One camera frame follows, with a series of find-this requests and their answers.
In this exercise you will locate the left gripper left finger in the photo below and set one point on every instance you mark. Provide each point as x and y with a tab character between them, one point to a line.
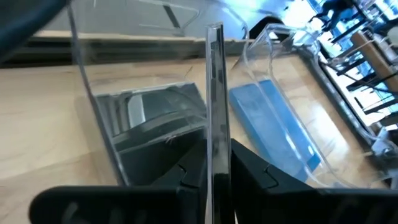
192	186

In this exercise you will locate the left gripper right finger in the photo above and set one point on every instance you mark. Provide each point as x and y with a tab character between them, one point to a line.
255	193

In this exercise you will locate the clear jewel case silver disc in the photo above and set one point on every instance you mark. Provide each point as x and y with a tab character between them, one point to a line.
217	109

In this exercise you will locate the blue jewel case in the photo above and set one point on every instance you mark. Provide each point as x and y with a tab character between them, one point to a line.
273	130

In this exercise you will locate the clear plastic bin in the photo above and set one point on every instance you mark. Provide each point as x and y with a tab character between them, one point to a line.
140	74
326	124

